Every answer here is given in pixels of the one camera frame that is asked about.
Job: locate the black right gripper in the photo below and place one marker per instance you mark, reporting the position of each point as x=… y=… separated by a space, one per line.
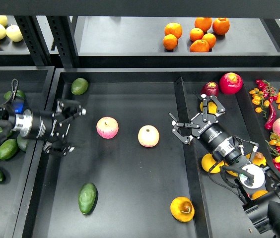
x=205 y=127

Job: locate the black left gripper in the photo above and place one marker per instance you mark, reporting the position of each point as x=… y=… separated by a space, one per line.
x=53 y=127

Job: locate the dark green avocado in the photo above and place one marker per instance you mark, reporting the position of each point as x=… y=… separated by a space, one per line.
x=87 y=197

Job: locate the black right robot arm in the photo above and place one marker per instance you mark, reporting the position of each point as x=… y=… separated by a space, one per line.
x=255 y=185

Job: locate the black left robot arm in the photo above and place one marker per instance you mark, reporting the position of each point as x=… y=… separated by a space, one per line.
x=12 y=113

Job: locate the green avocado at tray corner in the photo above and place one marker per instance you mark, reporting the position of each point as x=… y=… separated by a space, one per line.
x=79 y=86

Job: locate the green avocado upper left tray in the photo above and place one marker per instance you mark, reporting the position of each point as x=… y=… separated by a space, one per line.
x=19 y=94

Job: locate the light green avocado left tray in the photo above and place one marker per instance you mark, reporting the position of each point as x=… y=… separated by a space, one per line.
x=8 y=149

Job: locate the pale yellow pear right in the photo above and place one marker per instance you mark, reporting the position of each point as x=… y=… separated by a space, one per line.
x=14 y=33

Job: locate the dark red small apple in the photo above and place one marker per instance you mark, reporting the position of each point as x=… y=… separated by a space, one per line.
x=211 y=88

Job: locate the pink apple left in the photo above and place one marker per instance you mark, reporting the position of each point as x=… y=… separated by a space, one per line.
x=107 y=127

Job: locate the big red apple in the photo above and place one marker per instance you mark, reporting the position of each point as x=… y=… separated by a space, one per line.
x=230 y=83

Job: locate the pale pink apple centre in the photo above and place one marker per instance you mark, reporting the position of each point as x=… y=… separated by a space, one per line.
x=148 y=136

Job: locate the red chili pepper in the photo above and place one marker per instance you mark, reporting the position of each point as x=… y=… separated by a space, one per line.
x=271 y=118

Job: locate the upper cherry tomato bunch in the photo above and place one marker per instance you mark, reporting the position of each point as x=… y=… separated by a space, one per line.
x=263 y=96

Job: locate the black centre tray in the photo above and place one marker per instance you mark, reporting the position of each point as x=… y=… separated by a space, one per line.
x=135 y=184

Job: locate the black tray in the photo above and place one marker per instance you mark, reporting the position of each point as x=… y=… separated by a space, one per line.
x=135 y=184
x=35 y=82

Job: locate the orange front bottom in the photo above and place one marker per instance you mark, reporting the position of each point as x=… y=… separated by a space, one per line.
x=200 y=46

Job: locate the orange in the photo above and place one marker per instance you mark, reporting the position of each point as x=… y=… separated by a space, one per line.
x=210 y=38
x=170 y=42
x=221 y=26
x=174 y=29
x=204 y=23
x=200 y=46

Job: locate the orange right middle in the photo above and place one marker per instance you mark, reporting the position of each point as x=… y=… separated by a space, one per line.
x=210 y=38

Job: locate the orange far left bottom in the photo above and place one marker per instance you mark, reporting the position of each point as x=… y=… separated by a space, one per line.
x=170 y=42

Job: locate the orange centre small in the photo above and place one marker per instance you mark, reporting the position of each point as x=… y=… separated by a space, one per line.
x=196 y=34

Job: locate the black left tray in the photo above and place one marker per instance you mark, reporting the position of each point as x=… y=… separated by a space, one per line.
x=35 y=82

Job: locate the orange top right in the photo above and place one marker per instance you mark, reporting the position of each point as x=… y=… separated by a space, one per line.
x=221 y=26

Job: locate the orange far left top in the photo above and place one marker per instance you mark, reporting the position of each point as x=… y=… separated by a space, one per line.
x=174 y=29

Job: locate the orange top middle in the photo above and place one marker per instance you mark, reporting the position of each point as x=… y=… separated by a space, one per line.
x=204 y=23

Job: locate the green avocado at tray wall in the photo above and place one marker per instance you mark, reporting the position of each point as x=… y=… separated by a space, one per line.
x=22 y=143

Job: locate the black shelf frame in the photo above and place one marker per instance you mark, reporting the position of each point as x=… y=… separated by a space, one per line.
x=25 y=11

